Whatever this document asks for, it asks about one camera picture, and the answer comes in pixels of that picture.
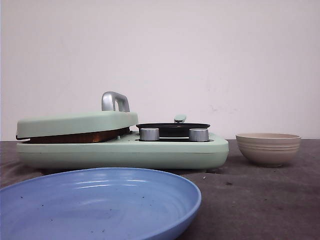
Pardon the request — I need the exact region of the white bread slice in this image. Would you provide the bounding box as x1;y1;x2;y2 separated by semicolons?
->
28;127;130;144

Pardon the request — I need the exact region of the silver right control knob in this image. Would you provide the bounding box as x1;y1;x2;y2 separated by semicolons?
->
188;128;209;142

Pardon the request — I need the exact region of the black frying pan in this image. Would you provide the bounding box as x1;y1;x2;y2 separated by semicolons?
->
136;121;211;138

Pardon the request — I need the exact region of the beige ribbed bowl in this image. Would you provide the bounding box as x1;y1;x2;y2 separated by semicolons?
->
236;133;302;167

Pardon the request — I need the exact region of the blue plastic plate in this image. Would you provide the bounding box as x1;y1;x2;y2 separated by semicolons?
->
0;168;202;240

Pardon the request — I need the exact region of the breakfast maker lid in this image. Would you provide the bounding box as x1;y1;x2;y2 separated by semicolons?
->
16;91;138;140

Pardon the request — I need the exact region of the silver left control knob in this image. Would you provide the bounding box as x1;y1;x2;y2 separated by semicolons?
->
139;127;160;142

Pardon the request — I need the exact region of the silver control knob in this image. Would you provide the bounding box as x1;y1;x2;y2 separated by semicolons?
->
188;128;209;142
139;127;160;142

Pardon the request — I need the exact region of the mint green breakfast maker base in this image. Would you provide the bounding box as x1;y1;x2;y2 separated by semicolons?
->
16;131;229;170

